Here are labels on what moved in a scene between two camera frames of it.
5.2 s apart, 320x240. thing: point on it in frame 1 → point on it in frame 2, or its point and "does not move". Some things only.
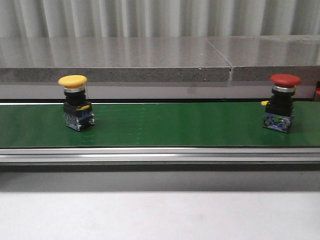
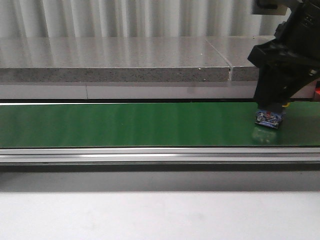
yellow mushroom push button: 77,110 → 273,118
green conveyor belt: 222,124 does not move
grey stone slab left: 111,59 does not move
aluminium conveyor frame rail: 159,155 does not move
